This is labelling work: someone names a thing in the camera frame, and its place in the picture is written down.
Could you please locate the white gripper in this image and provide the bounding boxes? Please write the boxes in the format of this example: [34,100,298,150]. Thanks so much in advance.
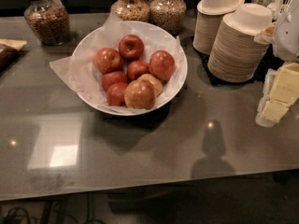
[254,0,299,127]

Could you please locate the red apple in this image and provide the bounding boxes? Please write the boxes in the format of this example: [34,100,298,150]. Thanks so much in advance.
[149,50,175,81]
[94,48,121,74]
[118,35,144,61]
[107,82,128,106]
[101,71,128,91]
[127,60,150,81]

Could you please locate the paper bowl stack front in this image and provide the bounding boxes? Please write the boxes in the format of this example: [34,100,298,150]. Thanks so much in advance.
[207,3,272,83]

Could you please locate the paper bowl stack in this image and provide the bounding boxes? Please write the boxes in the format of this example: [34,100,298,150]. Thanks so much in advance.
[192,0,245,55]
[207,3,272,83]

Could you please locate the paper bowl stack back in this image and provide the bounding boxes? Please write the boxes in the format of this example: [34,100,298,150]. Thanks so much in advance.
[192,0,245,55]

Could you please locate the yellowish apple behind front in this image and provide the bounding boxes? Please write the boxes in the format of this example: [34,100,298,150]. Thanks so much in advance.
[139,74,164,96]

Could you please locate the yellowish apple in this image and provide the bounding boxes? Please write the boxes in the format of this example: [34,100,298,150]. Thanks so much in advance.
[124,79,156,109]
[139,74,164,96]

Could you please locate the red apple top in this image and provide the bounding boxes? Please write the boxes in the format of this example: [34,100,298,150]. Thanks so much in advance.
[118,35,144,61]

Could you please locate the white bowl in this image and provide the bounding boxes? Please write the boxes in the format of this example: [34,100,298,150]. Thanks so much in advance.
[69,21,189,117]

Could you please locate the glass cereal jar right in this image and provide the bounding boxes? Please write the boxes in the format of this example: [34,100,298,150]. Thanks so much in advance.
[149,0,187,35]

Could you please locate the glass cereal jar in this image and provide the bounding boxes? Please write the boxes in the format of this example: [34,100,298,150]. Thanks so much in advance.
[149,0,187,35]
[24,0,70,46]
[110,0,150,22]

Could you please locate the glass cereal jar centre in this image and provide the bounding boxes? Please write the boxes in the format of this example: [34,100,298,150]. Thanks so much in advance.
[110,0,150,22]

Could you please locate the white paper liner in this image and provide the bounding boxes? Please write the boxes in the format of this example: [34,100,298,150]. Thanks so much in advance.
[49,12,185,115]

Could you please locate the glass cereal jar left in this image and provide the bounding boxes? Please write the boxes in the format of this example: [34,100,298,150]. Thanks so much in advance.
[24,0,70,46]

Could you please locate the yellow napkin at left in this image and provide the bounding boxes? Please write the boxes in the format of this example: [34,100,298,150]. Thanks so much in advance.
[0,39,27,51]

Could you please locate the dark tray at left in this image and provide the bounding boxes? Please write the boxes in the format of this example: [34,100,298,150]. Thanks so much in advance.
[0,44,19,72]

